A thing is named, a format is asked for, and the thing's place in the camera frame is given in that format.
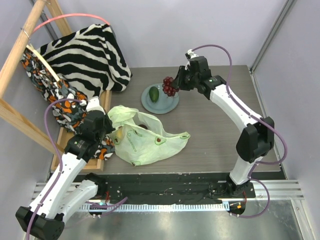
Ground red grape bunch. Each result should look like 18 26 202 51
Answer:
162 76 179 97

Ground yellow lemon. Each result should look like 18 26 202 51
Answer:
115 127 124 140

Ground light green plastic bag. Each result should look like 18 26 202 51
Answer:
107 105 191 167

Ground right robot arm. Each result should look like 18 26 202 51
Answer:
170 53 275 195

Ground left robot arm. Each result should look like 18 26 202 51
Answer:
15 107 115 240

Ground light blue plate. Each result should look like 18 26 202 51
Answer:
141 83 180 115

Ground dark green avocado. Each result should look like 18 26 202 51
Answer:
148 86 160 103

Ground zebra pattern cloth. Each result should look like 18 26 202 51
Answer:
37 24 132 98

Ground cream hanger hoop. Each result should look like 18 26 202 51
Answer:
26 44 61 82

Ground pink hanger hoop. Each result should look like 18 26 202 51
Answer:
32 13 112 35

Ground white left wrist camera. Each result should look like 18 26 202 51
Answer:
86 96 106 114

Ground wooden clothes rack frame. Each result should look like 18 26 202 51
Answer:
0 0 113 172

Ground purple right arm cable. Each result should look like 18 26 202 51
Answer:
192 44 288 219

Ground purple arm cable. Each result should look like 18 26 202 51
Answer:
24 98 128 240
192 44 288 219

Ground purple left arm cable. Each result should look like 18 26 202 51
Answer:
24 98 128 240

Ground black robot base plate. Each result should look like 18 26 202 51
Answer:
99 172 256 205

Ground slotted cable duct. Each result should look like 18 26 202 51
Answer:
79 201 230 213

